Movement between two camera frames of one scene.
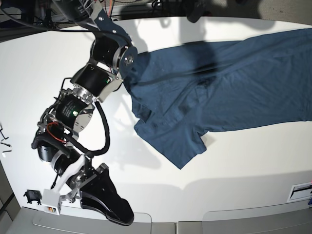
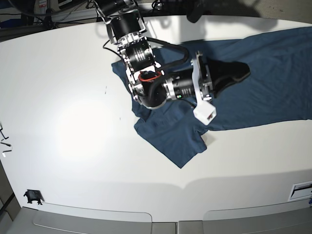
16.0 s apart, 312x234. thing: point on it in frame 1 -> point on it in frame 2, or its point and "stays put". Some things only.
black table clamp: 33,195 stays put
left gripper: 99,193 -> 201,81
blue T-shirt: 181,91 stays put
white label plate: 300,192 stays put
